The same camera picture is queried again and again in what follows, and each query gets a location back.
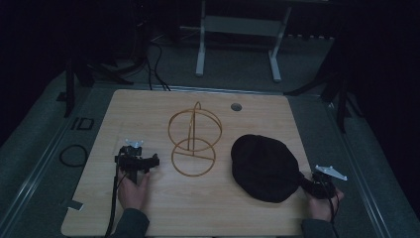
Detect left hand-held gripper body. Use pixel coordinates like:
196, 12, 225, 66
114, 138, 150, 184

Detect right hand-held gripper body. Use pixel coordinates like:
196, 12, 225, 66
308, 164, 349, 200

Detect black hat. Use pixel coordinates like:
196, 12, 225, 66
230, 133, 303, 204

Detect person's right hand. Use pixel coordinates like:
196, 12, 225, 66
304, 187, 346, 223

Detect person's left hand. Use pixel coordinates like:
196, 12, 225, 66
116, 168, 152, 211

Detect grey tape piece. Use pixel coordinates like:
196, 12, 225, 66
66, 198, 85, 212

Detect black tripod stand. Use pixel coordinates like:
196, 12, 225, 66
54, 19, 151, 119
282, 29, 365, 135

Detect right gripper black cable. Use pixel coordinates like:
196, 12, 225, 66
319, 178, 342, 238

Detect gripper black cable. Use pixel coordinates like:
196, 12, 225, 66
104, 165, 129, 238
319, 178, 342, 238

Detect golden wire hat stand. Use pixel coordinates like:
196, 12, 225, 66
166, 100, 223, 179

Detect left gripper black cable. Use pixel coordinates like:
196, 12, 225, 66
104, 165, 129, 238

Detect black floor cables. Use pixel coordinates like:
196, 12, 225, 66
144, 39, 172, 92

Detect white metal table frame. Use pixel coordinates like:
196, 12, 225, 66
194, 0, 293, 83

